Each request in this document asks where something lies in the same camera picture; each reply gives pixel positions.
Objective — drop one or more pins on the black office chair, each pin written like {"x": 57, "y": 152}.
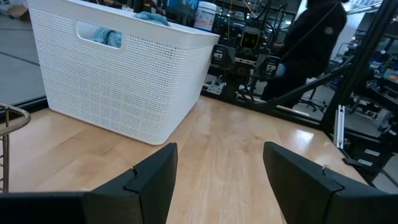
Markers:
{"x": 314, "y": 101}

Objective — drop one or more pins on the teal striped knit cloth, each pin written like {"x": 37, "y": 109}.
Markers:
{"x": 107, "y": 36}

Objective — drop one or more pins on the white perforated laundry basket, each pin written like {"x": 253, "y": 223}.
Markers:
{"x": 124, "y": 93}

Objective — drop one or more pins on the white labelled canister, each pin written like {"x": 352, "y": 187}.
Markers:
{"x": 205, "y": 15}

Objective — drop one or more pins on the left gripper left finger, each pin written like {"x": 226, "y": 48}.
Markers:
{"x": 152, "y": 183}

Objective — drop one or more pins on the person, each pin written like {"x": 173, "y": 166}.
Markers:
{"x": 311, "y": 46}

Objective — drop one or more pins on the silver aluminium extrusion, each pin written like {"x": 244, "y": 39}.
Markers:
{"x": 339, "y": 124}

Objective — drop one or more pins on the cardboard box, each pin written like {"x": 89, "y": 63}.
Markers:
{"x": 18, "y": 11}

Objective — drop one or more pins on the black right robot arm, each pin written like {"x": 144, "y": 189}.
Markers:
{"x": 237, "y": 90}

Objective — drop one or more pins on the black metal table frame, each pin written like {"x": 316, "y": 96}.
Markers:
{"x": 357, "y": 71}

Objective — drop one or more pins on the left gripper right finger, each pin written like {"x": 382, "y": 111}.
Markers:
{"x": 304, "y": 193}

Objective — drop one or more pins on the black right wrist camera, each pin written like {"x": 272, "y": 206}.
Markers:
{"x": 249, "y": 39}

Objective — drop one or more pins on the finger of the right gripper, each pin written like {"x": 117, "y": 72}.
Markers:
{"x": 222, "y": 57}
{"x": 267, "y": 66}

